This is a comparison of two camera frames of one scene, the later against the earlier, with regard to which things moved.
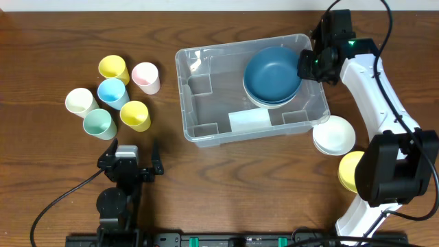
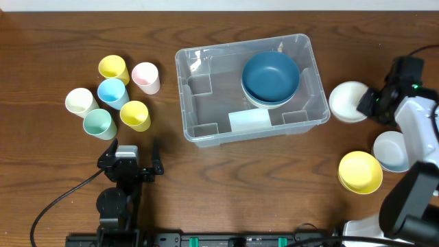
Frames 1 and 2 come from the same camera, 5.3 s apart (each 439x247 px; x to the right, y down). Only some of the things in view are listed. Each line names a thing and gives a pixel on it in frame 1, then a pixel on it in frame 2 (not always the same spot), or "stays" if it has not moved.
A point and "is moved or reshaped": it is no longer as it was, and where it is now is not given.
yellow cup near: [135, 114] stays
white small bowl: [335, 136] → [343, 101]
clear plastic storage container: [215, 109] stays
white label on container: [250, 120] stays
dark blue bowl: [271, 74] is moved or reshaped
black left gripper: [145, 173] stays
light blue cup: [112, 91] stays
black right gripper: [306, 65] → [369, 103]
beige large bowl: [263, 105] stays
